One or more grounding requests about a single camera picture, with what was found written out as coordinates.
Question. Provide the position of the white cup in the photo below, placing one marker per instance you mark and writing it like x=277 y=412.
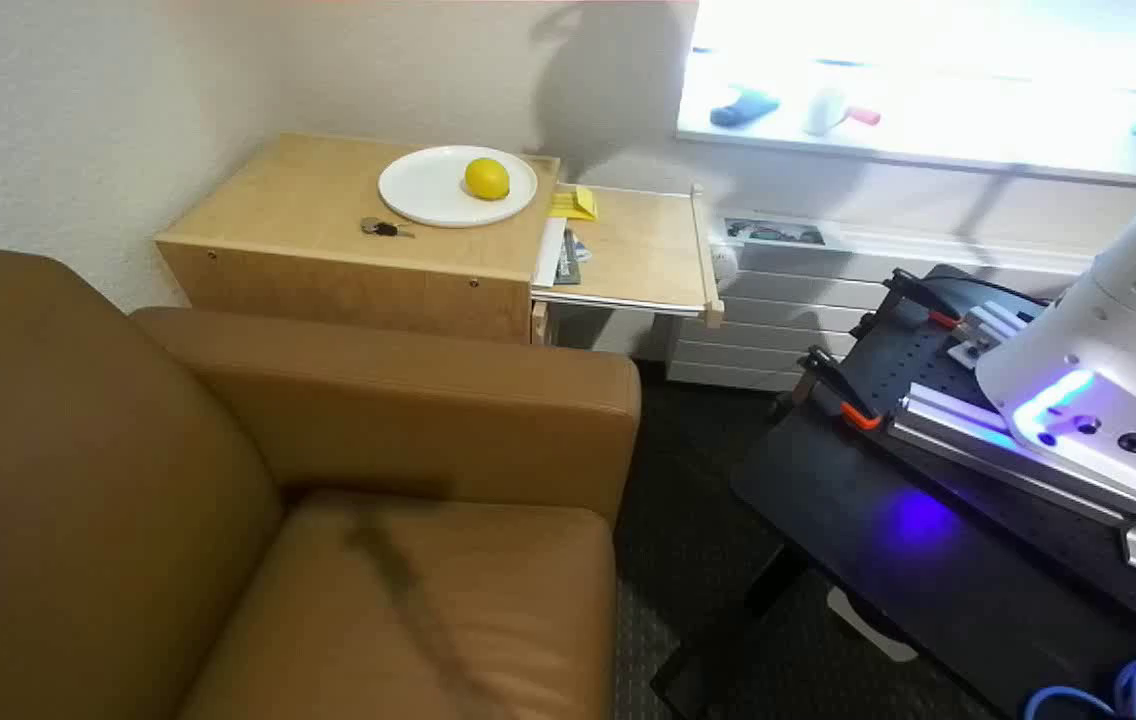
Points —
x=830 y=112

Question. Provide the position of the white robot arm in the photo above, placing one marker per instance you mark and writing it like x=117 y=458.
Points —
x=1129 y=333

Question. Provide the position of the light wooden nightstand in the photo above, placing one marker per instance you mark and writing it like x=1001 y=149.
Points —
x=291 y=215

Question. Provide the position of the yellow folded paper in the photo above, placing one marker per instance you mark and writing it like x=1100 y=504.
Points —
x=581 y=207

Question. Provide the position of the small dark object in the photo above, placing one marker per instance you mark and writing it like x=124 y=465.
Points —
x=384 y=229

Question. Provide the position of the wooden pull-out nightstand shelf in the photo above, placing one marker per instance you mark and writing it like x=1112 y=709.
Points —
x=632 y=255

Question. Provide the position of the white windowsill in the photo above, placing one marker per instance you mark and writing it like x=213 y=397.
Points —
x=913 y=149

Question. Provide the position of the yellow lemon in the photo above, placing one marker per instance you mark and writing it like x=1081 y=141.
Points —
x=485 y=176

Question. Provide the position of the white round plate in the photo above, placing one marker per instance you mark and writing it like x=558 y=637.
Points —
x=421 y=185

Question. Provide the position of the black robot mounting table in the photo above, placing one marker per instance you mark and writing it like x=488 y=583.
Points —
x=940 y=562

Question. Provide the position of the white wall heater unit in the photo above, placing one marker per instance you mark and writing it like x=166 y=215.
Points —
x=771 y=320

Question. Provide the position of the dark blue sock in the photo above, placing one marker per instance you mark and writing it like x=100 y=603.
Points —
x=743 y=110

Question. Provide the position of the aluminium rail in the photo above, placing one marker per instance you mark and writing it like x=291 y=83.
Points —
x=982 y=444

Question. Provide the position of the brown leather armchair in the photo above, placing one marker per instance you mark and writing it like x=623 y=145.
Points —
x=89 y=535

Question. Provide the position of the small red object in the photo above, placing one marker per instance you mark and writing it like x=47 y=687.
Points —
x=866 y=117

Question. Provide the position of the black orange clamp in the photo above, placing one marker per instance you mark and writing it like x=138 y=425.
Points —
x=924 y=304
x=843 y=397

